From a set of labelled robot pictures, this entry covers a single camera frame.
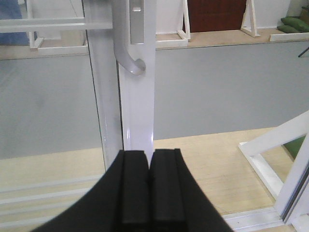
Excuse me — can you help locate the green cushion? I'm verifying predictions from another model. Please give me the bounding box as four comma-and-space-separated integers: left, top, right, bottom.
277, 17, 309, 33

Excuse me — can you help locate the white sliding glass door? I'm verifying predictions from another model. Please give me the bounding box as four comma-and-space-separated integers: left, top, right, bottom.
0, 0, 156, 232

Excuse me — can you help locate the white triangular stand far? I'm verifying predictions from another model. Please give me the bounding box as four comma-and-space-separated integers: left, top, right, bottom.
156, 0, 191, 49

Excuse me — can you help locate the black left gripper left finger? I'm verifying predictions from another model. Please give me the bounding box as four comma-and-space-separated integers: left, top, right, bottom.
35, 150, 150, 232

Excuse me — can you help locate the white door outer frame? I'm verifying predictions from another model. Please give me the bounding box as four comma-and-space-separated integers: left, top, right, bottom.
224, 157, 309, 232

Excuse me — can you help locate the white door frame support bracket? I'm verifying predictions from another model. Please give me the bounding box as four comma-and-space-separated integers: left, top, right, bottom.
239, 112, 309, 199

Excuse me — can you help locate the white frame stand left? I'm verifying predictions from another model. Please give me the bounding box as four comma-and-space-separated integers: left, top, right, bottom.
25, 0, 87, 56

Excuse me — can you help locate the white triangular stand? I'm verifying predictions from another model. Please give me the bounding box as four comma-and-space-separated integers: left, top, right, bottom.
240, 0, 261, 38
156, 0, 191, 49

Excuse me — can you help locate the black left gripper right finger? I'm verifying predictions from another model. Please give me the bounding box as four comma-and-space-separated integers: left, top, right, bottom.
150, 149, 232, 232

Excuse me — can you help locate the white triangular stand right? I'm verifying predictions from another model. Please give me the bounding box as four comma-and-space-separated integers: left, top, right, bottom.
240, 0, 261, 38

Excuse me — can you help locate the grey door handle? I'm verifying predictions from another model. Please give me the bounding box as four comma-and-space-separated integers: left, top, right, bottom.
112, 0, 146, 76

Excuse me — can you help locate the brown wooden door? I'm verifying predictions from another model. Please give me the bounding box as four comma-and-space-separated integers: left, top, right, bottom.
188, 0, 246, 32

